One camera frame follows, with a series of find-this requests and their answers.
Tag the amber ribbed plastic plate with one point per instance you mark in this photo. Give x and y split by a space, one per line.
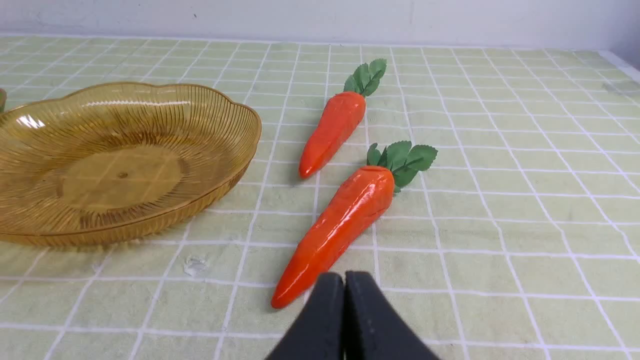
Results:
118 161

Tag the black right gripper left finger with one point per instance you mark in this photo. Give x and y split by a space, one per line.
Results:
316 333

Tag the green checkered tablecloth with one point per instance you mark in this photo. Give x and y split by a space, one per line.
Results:
520 243

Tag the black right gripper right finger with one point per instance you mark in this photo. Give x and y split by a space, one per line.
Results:
373 328

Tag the orange toy carrot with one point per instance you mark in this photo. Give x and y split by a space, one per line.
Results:
359 201
341 115

